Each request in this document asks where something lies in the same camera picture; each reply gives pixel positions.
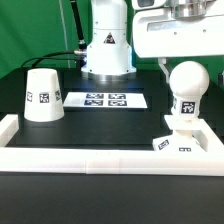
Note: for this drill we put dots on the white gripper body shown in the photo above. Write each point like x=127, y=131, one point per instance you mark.
x=178, y=28

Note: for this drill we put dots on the white lamp bulb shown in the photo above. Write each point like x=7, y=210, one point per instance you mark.
x=188, y=82

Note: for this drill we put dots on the white lamp base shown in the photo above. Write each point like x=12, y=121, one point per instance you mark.
x=181, y=139

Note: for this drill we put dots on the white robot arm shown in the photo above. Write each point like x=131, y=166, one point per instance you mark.
x=109, y=56

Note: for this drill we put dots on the white lamp shade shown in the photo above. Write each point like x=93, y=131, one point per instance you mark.
x=43, y=100

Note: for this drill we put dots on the white tag sheet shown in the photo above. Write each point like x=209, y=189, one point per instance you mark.
x=105, y=100

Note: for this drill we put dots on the white foam fence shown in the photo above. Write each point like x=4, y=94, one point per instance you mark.
x=209, y=162

